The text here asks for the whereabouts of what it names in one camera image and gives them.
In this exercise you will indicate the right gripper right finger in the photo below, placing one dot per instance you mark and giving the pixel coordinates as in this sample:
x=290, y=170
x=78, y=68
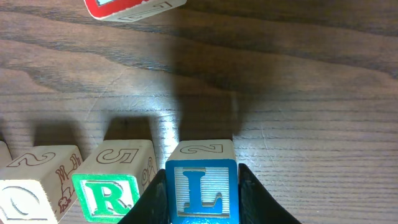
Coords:
x=256, y=204

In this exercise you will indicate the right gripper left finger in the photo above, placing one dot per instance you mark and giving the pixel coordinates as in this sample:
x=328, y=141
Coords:
x=152, y=207

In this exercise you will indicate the green R block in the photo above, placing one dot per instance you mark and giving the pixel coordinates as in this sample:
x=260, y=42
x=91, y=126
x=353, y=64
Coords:
x=113, y=178

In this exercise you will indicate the blue L block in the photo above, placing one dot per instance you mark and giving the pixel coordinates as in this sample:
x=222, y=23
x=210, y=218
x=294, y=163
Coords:
x=202, y=182

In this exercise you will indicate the yellow O block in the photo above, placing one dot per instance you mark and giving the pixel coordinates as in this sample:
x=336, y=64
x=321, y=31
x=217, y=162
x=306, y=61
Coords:
x=37, y=187

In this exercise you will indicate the red I block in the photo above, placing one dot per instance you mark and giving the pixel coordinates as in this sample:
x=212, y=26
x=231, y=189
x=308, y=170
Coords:
x=129, y=10

